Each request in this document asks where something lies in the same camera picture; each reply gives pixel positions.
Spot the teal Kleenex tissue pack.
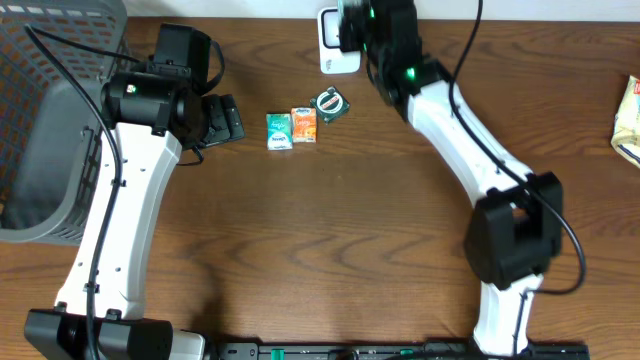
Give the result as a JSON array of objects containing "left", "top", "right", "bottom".
[{"left": 266, "top": 114, "right": 293, "bottom": 151}]

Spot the orange Kleenex tissue pack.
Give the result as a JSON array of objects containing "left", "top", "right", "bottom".
[{"left": 291, "top": 107, "right": 317, "bottom": 143}]

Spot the dark green round-label box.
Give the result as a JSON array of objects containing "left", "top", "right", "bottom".
[{"left": 310, "top": 86, "right": 350, "bottom": 124}]

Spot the cream wet wipes bag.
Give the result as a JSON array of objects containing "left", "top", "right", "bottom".
[{"left": 610, "top": 76, "right": 639, "bottom": 167}]

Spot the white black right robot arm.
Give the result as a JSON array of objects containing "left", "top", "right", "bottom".
[{"left": 338, "top": 1, "right": 562, "bottom": 357}]

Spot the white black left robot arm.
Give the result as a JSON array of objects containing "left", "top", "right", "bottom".
[{"left": 24, "top": 24, "right": 245, "bottom": 359}]

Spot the grey plastic basket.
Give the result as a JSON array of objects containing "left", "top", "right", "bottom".
[{"left": 1, "top": 0, "right": 129, "bottom": 246}]

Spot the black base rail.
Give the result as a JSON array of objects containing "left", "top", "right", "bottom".
[{"left": 210, "top": 341, "right": 591, "bottom": 360}]

